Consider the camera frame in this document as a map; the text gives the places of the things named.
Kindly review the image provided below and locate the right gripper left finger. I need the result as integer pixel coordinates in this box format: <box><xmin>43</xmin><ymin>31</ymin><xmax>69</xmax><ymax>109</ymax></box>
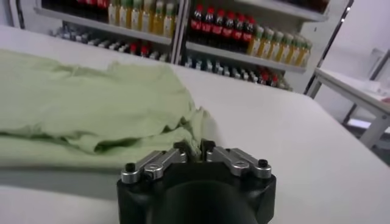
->
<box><xmin>121</xmin><ymin>140</ymin><xmax>196</xmax><ymax>185</ymax></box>

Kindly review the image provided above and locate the white beverage display shelf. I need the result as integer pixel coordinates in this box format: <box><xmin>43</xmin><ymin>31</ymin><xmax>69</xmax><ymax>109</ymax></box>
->
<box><xmin>7</xmin><ymin>0</ymin><xmax>187</xmax><ymax>66</ymax></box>
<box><xmin>175</xmin><ymin>0</ymin><xmax>354</xmax><ymax>92</ymax></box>

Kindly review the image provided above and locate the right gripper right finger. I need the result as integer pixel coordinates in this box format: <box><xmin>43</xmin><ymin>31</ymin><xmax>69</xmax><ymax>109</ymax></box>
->
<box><xmin>199</xmin><ymin>138</ymin><xmax>272</xmax><ymax>180</ymax></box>

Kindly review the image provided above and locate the light green polo shirt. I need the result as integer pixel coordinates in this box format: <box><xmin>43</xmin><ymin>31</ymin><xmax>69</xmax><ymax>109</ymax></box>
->
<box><xmin>0</xmin><ymin>48</ymin><xmax>220</xmax><ymax>171</ymax></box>

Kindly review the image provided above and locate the white table with legs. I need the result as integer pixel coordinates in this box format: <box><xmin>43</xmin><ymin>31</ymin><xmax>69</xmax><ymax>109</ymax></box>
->
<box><xmin>304</xmin><ymin>48</ymin><xmax>390</xmax><ymax>150</ymax></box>

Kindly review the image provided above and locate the yellow juice bottle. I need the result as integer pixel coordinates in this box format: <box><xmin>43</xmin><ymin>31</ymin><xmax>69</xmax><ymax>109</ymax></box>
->
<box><xmin>277</xmin><ymin>32</ymin><xmax>293</xmax><ymax>63</ymax></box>
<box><xmin>107</xmin><ymin>0</ymin><xmax>120</xmax><ymax>26</ymax></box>
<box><xmin>297</xmin><ymin>38</ymin><xmax>313</xmax><ymax>68</ymax></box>
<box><xmin>268</xmin><ymin>30</ymin><xmax>284</xmax><ymax>61</ymax></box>
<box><xmin>130</xmin><ymin>0</ymin><xmax>143</xmax><ymax>31</ymax></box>
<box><xmin>152</xmin><ymin>1</ymin><xmax>165</xmax><ymax>36</ymax></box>
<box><xmin>141</xmin><ymin>0</ymin><xmax>155</xmax><ymax>33</ymax></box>
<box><xmin>248</xmin><ymin>26</ymin><xmax>264</xmax><ymax>57</ymax></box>
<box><xmin>288</xmin><ymin>35</ymin><xmax>302</xmax><ymax>65</ymax></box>
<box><xmin>163</xmin><ymin>2</ymin><xmax>176</xmax><ymax>39</ymax></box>
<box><xmin>118</xmin><ymin>0</ymin><xmax>132</xmax><ymax>29</ymax></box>
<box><xmin>258</xmin><ymin>27</ymin><xmax>274</xmax><ymax>59</ymax></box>

